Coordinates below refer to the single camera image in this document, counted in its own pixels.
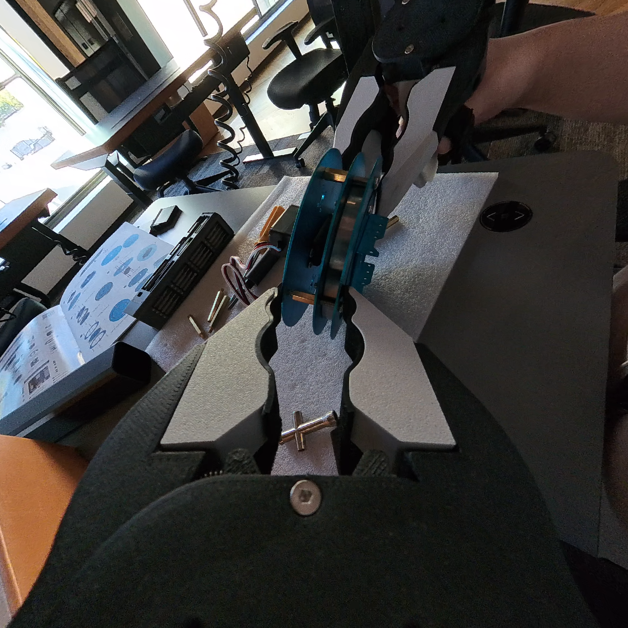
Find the black screwdriver bit case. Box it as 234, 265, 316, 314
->
125, 211, 236, 331

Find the black servo motor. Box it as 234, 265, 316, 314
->
244, 205, 301, 295

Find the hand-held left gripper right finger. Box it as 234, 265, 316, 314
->
339, 286, 458, 476

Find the small black box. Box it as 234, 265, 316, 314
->
149, 205, 183, 236

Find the grey foam mat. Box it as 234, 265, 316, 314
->
147, 172, 499, 477

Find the red white servo cable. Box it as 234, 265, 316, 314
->
220, 242, 283, 308

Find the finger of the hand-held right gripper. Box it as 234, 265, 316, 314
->
377, 65, 458, 218
333, 73, 394, 171

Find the blue double disc base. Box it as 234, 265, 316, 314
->
314, 152, 389, 340

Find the yellow handled screwdriver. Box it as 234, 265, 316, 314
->
259, 205, 286, 247

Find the blue round metal plate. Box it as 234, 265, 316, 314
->
281, 148, 344, 326

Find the black coiled cable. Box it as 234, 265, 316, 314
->
202, 19, 245, 190

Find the silver cross wrench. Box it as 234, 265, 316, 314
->
278, 409, 340, 453

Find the black office chair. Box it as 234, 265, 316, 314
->
267, 22, 350, 170

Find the long black box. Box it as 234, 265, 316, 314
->
0, 340, 153, 438

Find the grey desk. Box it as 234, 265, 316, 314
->
0, 149, 620, 561

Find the person's right hand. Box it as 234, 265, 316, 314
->
437, 37, 536, 157

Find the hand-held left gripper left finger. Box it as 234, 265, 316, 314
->
159, 287, 280, 475

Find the blue stool chair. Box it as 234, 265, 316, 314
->
132, 129, 219, 197

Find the round black desk control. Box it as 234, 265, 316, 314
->
479, 201, 533, 233

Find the printed instruction manual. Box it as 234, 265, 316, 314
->
0, 221, 173, 409

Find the orange cardboard box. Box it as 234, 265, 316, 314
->
0, 434, 95, 615

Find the brown topped desk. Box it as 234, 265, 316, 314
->
51, 61, 222, 207

